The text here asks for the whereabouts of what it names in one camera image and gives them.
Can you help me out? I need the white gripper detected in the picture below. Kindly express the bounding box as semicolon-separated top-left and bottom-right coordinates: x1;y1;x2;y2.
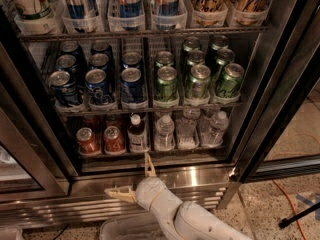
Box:
104;153;174;214

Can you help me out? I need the red coke can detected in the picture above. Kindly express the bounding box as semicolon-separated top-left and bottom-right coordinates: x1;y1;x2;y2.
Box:
76;127;100;156
103;126;126;155

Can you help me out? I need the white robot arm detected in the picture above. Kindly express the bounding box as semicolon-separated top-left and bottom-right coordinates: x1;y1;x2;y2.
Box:
104;153;251;240

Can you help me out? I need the blue pepsi can front right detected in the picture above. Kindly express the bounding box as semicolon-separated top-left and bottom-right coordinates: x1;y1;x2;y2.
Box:
121;68;145;104

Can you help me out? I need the blue pepsi can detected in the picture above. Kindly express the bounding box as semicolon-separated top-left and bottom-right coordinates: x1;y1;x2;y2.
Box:
121;68;145;104
56;54;84;86
85;69;114;105
49;71;82;107
88;53;112;74
122;52;143;69

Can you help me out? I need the green can front left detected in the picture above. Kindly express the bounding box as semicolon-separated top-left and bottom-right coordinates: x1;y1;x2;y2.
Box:
155;66;177;102

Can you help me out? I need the green can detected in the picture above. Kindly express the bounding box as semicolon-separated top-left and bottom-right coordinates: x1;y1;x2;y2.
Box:
185;50;205;69
185;64;211;99
215;63;244;98
154;51;175;70
211;48;235;81
155;66;177;102

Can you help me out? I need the blue pepsi can front middle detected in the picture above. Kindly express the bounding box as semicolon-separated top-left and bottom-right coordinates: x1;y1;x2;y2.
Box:
85;69;114;105

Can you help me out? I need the blue pepsi can front left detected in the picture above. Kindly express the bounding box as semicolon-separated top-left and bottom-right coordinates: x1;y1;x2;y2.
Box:
49;71;82;107

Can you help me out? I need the green can front middle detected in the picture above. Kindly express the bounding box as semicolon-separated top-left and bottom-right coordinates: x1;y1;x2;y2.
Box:
185;64;211;99

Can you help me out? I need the stainless steel display fridge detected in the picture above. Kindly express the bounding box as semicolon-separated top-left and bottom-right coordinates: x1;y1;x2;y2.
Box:
0;0;319;228

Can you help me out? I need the green can front right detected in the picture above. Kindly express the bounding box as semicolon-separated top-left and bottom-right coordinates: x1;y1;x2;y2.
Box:
215;63;244;98

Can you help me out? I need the white patterned can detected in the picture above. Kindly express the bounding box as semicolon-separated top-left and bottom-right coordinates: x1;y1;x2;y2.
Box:
11;0;53;20

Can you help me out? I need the brown drink bottle white cap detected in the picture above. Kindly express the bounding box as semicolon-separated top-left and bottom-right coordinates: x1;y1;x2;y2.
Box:
127;114;149;153

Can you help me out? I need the clear water bottle left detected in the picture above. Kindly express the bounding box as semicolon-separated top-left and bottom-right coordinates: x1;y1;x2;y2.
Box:
154;115;174;151

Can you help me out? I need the clear water bottle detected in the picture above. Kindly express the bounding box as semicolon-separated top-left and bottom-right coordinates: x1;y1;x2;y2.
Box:
154;115;174;151
200;111;229;147

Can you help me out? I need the clear plastic bin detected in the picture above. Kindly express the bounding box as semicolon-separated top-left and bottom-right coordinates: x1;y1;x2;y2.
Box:
99;213;167;240

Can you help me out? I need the clear water bottle right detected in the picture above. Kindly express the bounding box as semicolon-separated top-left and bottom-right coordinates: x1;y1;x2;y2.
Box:
200;111;229;147

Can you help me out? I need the black tripod leg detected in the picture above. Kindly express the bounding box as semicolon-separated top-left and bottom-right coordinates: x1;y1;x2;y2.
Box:
279;202;320;229

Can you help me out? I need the orange cable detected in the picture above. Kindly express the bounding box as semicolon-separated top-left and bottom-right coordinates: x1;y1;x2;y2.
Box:
271;179;308;240

